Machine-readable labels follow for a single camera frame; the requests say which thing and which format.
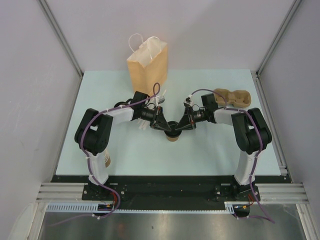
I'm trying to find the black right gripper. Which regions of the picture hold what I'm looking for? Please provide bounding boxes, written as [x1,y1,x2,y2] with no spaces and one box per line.
[175,106,208,132]

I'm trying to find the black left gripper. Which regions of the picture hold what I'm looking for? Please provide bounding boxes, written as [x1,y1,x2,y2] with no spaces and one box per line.
[139,106,170,133]

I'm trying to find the single brown paper cup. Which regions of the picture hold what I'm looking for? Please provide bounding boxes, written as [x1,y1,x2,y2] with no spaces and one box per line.
[166,135,179,142]

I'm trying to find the stack of brown paper cups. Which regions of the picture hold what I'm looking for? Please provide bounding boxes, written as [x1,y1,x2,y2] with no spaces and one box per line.
[104,149,111,168]

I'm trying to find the black plastic cup lid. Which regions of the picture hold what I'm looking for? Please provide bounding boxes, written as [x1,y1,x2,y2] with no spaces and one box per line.
[164,121,182,138]

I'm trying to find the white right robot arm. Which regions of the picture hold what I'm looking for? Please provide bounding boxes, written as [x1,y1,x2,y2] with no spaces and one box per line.
[175,91,272,201]

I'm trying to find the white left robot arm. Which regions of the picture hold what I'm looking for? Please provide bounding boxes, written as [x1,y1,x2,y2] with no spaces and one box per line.
[74,91,171,200]

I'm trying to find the brown paper takeout bag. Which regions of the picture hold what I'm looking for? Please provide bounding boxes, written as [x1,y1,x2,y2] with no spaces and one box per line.
[126,33,168,96]

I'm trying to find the brown cardboard cup carrier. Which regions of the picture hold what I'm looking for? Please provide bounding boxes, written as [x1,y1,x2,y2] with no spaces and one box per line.
[214,88,252,108]

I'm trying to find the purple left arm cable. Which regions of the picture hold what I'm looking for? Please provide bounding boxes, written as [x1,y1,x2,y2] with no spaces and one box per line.
[47,82,161,226]

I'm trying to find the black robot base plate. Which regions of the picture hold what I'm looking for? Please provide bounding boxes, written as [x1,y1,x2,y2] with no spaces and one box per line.
[82,175,260,211]

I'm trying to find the right white cable duct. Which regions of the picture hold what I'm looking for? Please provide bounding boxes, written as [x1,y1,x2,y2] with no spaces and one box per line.
[224,201,251,215]

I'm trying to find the white cable duct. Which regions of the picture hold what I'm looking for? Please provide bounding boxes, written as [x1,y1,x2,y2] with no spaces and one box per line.
[224,201,251,215]
[46,202,114,213]

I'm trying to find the left white cable duct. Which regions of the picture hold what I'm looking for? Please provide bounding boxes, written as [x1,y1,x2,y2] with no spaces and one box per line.
[46,202,114,213]

